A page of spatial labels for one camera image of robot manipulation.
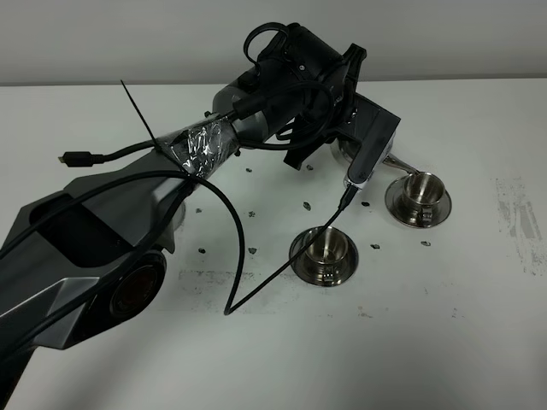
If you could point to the steel teapot coaster plate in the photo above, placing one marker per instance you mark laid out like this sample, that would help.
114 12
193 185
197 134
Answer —
178 217

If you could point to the black cable tie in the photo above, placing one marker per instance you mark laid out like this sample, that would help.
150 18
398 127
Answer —
141 115

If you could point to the far stainless steel teacup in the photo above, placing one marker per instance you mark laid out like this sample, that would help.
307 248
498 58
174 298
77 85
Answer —
422 193

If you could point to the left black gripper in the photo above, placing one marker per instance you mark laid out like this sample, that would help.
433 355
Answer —
304 88

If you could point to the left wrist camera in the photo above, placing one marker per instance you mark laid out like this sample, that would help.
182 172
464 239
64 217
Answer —
372 127

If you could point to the near stainless steel teacup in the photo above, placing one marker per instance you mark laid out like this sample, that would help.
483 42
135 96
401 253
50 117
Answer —
324 260

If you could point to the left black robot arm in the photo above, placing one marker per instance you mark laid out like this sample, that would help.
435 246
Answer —
92 255

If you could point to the far stainless steel saucer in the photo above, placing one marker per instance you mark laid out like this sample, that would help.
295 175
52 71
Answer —
395 206

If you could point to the stainless steel teacup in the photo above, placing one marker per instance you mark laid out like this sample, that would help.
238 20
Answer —
422 193
324 260

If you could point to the stainless steel teapot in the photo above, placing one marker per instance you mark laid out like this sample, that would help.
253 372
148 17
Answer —
343 151

